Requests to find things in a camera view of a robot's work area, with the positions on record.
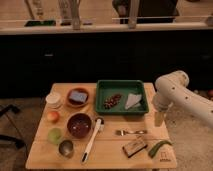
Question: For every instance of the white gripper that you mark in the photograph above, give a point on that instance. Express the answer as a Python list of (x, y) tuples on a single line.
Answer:
[(161, 104)]

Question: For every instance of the dark red grape bunch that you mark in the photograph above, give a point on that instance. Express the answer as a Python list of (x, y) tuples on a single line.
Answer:
[(112, 101)]

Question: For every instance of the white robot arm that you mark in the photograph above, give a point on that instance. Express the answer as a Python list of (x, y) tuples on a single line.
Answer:
[(172, 88)]

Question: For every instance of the purple bowl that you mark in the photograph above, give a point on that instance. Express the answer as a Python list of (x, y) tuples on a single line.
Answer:
[(79, 125)]

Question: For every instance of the brown bowl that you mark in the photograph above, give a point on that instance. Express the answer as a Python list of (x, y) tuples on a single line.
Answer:
[(75, 104)]

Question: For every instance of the white folded cloth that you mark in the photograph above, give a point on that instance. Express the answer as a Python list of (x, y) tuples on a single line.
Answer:
[(132, 100)]

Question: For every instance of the green pepper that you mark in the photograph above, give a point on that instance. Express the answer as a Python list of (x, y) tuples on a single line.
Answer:
[(157, 146)]

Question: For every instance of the wooden block with black base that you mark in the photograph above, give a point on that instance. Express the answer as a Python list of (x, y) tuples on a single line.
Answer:
[(133, 147)]

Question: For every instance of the silver fork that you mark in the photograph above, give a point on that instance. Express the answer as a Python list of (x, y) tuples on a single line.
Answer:
[(124, 132)]

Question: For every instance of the green plastic tray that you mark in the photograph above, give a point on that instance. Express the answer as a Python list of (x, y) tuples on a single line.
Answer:
[(108, 88)]

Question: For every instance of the blue sponge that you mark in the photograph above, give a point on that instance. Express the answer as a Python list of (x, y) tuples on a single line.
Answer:
[(78, 96)]

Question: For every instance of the wooden folding table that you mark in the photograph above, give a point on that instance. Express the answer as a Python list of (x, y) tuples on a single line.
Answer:
[(106, 152)]

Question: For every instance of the small metal cup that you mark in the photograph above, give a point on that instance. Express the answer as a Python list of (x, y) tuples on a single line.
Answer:
[(66, 148)]

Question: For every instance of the orange peach fruit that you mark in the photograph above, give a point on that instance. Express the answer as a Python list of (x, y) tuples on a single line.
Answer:
[(53, 116)]

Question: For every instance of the green apple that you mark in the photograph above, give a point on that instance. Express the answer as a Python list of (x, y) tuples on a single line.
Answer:
[(54, 136)]

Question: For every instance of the white round container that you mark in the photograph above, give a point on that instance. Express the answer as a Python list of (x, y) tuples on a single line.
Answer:
[(53, 100)]

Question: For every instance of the black chair base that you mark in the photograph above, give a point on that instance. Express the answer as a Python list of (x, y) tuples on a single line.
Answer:
[(15, 136)]

